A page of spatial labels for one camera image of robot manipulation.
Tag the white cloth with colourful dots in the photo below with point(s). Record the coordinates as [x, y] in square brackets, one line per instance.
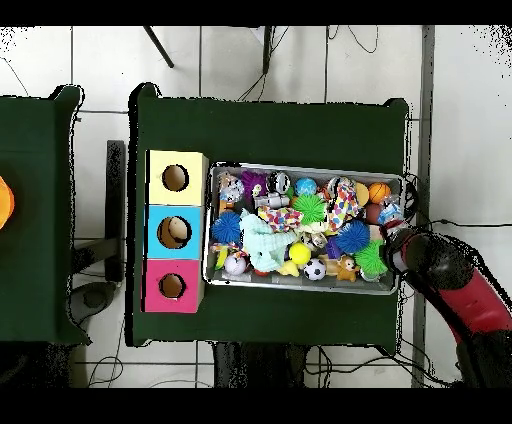
[280, 218]

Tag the clear plastic packet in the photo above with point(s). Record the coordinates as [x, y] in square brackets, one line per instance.
[231, 188]

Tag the crushed clear plastic bottle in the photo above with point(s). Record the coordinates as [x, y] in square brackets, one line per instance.
[390, 210]

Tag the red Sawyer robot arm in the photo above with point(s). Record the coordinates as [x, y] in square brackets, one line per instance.
[480, 304]

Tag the wooden box with three holes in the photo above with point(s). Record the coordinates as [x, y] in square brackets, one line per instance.
[154, 304]

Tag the silver plastic toy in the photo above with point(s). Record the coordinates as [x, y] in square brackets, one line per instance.
[274, 200]

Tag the mint green cloth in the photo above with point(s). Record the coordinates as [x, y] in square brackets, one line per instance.
[260, 240]

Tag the purple spiky toy with eyes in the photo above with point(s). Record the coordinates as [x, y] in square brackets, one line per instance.
[252, 182]

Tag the blue spiky rubber ball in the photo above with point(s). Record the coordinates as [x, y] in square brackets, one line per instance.
[226, 226]

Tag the green spiky rubber ball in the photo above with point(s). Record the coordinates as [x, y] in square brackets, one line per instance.
[310, 208]

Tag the white baseball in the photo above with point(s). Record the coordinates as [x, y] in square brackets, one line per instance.
[235, 264]

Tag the dark green table cloth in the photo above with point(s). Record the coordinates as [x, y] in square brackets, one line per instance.
[272, 132]
[36, 280]

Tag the brown mini football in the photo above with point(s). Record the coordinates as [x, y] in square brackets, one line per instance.
[372, 214]

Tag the green spiky toy with eyes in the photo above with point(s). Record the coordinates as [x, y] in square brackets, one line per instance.
[370, 258]

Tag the orange mini basketball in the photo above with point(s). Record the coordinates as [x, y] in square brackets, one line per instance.
[378, 192]

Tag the black upright panel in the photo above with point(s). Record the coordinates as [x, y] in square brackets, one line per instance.
[116, 200]

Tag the black tripod leg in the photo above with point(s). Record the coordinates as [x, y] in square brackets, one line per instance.
[159, 47]
[267, 48]

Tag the grey round stand base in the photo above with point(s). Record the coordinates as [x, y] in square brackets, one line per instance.
[94, 298]

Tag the orange round object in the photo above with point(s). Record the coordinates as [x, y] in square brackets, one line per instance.
[6, 204]

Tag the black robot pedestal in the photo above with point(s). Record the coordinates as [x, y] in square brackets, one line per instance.
[248, 364]

